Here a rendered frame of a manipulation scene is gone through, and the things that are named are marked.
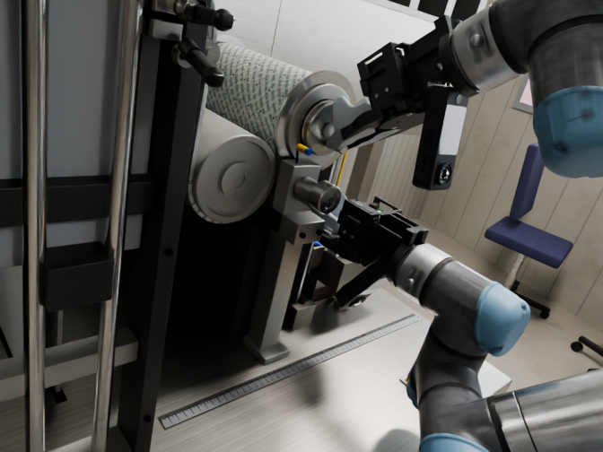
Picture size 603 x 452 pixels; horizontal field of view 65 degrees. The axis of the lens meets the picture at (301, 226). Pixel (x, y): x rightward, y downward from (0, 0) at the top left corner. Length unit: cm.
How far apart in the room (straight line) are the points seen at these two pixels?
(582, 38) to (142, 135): 36
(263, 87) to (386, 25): 61
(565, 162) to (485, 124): 359
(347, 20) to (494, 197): 295
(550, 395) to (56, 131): 49
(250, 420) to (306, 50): 73
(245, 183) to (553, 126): 36
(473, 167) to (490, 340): 350
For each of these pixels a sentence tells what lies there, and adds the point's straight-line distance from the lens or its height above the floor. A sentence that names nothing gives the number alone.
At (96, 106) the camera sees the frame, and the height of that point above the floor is 129.
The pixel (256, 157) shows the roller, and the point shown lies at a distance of 62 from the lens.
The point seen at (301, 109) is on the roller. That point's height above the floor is 127.
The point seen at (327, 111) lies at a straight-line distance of 64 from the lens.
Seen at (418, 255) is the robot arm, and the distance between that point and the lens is 62.
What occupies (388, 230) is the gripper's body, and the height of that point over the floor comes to 115.
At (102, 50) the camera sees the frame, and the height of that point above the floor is 133.
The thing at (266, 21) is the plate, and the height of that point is 135.
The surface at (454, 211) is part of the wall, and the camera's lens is 415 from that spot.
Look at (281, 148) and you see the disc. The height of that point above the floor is 122.
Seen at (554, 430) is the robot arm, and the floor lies 109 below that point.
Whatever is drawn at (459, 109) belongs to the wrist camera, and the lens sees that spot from 56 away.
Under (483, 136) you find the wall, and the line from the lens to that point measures 401.
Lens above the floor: 138
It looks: 23 degrees down
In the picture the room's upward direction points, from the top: 14 degrees clockwise
